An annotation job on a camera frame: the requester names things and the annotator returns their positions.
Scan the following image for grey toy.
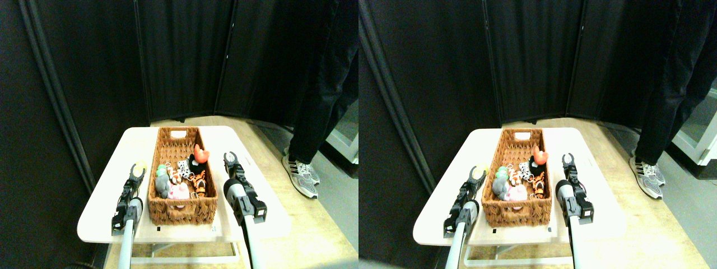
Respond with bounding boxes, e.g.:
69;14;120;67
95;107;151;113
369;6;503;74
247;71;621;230
493;175;511;201
155;174;172;199

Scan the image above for orange tiger toy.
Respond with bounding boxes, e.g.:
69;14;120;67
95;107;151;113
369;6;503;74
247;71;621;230
532;174;547;200
192;171;207;198

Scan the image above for low white table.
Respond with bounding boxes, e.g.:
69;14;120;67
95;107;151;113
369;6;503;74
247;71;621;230
77;126;291;265
413;128;627;267

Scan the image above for pink toy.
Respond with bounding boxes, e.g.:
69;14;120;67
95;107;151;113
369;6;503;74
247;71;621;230
507;185;529;212
168;184;192;210

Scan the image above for brown wicker basket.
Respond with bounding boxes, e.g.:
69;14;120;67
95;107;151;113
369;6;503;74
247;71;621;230
147;128;220;226
481;129;553;228

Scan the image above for person's legs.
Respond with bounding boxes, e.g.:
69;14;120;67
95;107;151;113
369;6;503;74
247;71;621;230
282;0;359;200
628;0;717;201

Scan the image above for white shelf unit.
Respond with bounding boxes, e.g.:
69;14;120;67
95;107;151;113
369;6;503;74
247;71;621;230
671;90;717;167
325;98;359;164

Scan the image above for grey curtain pole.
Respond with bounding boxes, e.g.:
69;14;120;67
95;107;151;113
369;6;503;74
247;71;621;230
358;0;439;194
18;0;97;194

